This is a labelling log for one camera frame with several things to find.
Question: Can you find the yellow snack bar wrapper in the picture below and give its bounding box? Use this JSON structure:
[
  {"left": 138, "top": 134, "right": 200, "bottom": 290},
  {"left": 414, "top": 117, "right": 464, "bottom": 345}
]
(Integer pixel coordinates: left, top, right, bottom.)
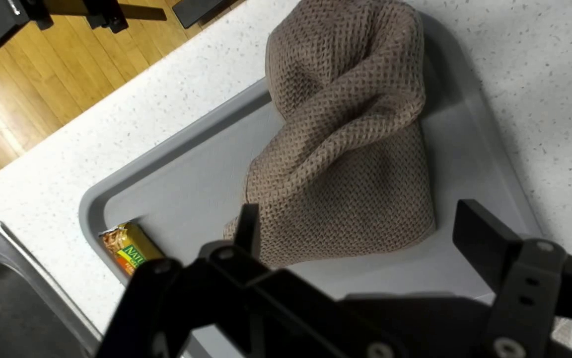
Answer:
[{"left": 98, "top": 220, "right": 162, "bottom": 276}]

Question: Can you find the grey plastic tray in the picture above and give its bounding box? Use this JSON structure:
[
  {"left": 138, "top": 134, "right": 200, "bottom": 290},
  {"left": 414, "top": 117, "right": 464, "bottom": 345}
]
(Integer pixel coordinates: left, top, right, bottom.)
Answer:
[{"left": 76, "top": 11, "right": 543, "bottom": 358}]

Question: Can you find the brown waffle towel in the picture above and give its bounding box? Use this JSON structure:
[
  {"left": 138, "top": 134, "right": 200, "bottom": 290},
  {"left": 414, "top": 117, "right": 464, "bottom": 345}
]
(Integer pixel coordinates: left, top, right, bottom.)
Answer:
[{"left": 243, "top": 0, "right": 434, "bottom": 266}]

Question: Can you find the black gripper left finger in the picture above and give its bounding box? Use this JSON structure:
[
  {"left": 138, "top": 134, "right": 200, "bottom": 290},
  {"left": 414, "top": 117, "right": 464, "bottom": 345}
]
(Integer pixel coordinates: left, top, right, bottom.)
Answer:
[{"left": 94, "top": 204, "right": 339, "bottom": 358}]

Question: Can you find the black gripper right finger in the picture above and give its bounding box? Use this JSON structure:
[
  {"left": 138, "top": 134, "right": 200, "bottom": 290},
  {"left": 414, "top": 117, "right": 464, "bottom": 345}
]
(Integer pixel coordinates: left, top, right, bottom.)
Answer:
[{"left": 452, "top": 198, "right": 572, "bottom": 358}]

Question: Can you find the stainless steel sink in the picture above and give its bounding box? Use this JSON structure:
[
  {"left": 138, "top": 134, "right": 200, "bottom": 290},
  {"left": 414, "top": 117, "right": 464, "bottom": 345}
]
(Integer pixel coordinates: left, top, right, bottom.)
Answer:
[{"left": 0, "top": 220, "right": 98, "bottom": 358}]

